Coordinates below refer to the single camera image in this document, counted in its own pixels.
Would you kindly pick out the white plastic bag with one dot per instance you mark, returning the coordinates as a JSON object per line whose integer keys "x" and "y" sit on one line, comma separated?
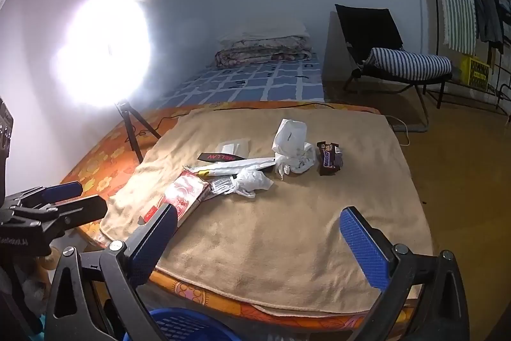
{"x": 289, "y": 135}

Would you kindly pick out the blue plastic basket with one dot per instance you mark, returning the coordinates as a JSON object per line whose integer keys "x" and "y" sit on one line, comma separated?
{"x": 179, "y": 325}

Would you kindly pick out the blue checked bedsheet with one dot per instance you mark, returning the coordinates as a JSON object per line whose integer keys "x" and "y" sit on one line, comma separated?
{"x": 255, "y": 85}

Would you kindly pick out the striped hanging towel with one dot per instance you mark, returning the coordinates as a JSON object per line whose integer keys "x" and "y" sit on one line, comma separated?
{"x": 455, "y": 5}

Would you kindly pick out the black metal clothes rack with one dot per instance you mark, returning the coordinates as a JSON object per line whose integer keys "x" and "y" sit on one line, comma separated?
{"x": 435, "y": 5}

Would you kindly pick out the printed white wrapper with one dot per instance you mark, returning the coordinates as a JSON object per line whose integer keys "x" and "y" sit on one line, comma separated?
{"x": 301, "y": 161}

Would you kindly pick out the black folding chair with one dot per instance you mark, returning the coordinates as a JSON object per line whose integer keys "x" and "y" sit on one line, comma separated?
{"x": 367, "y": 25}

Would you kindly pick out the red and white packet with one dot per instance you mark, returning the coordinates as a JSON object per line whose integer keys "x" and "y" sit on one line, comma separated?
{"x": 181, "y": 195}

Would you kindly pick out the clear plastic sachet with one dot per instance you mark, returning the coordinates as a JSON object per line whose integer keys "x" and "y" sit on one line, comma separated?
{"x": 233, "y": 146}

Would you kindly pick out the folded floral blanket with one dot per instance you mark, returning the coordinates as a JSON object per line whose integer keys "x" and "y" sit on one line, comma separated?
{"x": 259, "y": 55}

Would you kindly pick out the black strip with red letters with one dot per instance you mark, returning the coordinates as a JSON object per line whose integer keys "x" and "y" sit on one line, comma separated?
{"x": 219, "y": 157}

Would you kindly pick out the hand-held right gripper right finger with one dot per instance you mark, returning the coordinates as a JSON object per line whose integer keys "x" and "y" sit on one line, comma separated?
{"x": 363, "y": 249}

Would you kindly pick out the brown chocolate bar wrapper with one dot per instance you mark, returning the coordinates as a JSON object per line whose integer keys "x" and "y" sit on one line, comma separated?
{"x": 329, "y": 159}

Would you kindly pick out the striped cushion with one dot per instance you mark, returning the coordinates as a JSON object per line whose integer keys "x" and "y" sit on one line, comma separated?
{"x": 407, "y": 63}

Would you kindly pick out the white plastic film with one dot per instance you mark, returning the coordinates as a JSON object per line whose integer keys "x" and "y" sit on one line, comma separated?
{"x": 251, "y": 182}

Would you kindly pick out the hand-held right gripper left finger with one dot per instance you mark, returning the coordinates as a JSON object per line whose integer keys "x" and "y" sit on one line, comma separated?
{"x": 153, "y": 245}

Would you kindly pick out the black printed white sachet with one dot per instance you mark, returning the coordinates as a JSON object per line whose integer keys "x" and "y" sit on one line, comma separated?
{"x": 222, "y": 185}

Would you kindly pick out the yellow plastic crate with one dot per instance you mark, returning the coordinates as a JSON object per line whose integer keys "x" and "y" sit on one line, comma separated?
{"x": 475, "y": 71}

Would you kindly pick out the black tripod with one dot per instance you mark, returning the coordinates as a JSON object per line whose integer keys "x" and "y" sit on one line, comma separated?
{"x": 129, "y": 125}

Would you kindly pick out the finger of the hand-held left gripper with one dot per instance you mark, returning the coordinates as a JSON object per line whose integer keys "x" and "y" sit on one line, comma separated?
{"x": 64, "y": 190}
{"x": 86, "y": 210}

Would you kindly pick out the dark hanging garment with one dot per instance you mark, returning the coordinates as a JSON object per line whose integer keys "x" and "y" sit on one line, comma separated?
{"x": 487, "y": 13}

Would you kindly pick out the long white wrapper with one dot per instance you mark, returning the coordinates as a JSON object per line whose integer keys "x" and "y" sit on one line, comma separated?
{"x": 239, "y": 164}

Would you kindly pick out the beige fleece blanket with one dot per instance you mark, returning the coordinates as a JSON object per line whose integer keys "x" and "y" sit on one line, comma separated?
{"x": 279, "y": 245}

